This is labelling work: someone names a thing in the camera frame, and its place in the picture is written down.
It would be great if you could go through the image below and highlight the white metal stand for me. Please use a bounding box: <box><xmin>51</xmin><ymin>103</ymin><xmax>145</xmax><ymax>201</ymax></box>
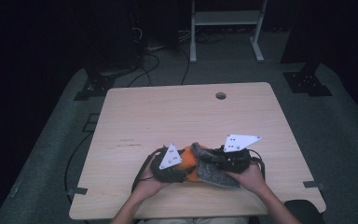
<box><xmin>189</xmin><ymin>0</ymin><xmax>269</xmax><ymax>64</ymax></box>

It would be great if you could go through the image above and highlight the long black floor cable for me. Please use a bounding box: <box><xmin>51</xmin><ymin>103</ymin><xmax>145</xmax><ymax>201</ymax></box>
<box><xmin>63</xmin><ymin>132</ymin><xmax>94</xmax><ymax>203</ymax></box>

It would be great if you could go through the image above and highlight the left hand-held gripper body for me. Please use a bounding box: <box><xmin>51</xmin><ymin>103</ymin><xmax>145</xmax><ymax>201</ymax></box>
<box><xmin>150</xmin><ymin>142</ymin><xmax>188</xmax><ymax>184</ymax></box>

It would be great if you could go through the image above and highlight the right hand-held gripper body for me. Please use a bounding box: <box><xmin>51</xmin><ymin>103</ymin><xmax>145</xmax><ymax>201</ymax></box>
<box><xmin>219</xmin><ymin>133</ymin><xmax>262</xmax><ymax>175</ymax></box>

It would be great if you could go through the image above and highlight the person's left hand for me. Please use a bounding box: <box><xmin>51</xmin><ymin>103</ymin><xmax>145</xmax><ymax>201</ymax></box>
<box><xmin>132</xmin><ymin>161</ymin><xmax>172</xmax><ymax>203</ymax></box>

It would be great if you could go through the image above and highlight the grey tape strip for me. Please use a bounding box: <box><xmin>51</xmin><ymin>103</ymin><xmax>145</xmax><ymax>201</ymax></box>
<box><xmin>66</xmin><ymin>187</ymin><xmax>89</xmax><ymax>197</ymax></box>
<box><xmin>302</xmin><ymin>180</ymin><xmax>327</xmax><ymax>191</ymax></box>

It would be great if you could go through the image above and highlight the black stand with bolted base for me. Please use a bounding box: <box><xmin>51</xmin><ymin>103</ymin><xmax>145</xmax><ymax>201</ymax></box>
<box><xmin>280</xmin><ymin>0</ymin><xmax>334</xmax><ymax>98</ymax></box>

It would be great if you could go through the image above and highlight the orange plush toy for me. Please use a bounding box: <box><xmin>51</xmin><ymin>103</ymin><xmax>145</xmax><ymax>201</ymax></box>
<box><xmin>174</xmin><ymin>144</ymin><xmax>213</xmax><ymax>184</ymax></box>

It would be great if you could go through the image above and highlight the black looped floor cable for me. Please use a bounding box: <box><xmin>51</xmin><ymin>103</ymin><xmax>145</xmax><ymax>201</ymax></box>
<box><xmin>127</xmin><ymin>51</ymin><xmax>161</xmax><ymax>89</ymax></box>

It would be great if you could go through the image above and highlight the person's right hand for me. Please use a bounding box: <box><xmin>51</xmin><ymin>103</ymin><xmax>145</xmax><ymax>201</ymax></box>
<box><xmin>226</xmin><ymin>161</ymin><xmax>270</xmax><ymax>196</ymax></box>

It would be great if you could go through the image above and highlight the black chair seat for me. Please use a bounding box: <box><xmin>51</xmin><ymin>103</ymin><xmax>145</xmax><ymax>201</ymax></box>
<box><xmin>283</xmin><ymin>199</ymin><xmax>324</xmax><ymax>224</ymax></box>

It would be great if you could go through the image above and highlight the black straight floor cable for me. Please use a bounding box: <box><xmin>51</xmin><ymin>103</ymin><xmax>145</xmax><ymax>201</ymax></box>
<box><xmin>180</xmin><ymin>48</ymin><xmax>191</xmax><ymax>86</ymax></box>

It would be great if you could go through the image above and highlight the grey fuzzy cloth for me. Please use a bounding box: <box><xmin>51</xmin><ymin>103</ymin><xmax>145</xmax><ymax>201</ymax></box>
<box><xmin>190</xmin><ymin>142</ymin><xmax>241</xmax><ymax>189</ymax></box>

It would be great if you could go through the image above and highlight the right hand-held gripper cable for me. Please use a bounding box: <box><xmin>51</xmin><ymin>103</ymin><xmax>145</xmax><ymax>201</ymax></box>
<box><xmin>248</xmin><ymin>148</ymin><xmax>267</xmax><ymax>182</ymax></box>

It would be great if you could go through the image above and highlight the cable bundle under stand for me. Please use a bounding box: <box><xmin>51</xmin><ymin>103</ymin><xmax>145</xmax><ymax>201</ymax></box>
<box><xmin>178</xmin><ymin>28</ymin><xmax>228</xmax><ymax>45</ymax></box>

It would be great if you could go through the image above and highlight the black stand with cables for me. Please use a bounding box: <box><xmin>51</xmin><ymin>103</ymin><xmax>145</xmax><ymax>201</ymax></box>
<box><xmin>73</xmin><ymin>0</ymin><xmax>144</xmax><ymax>102</ymax></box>

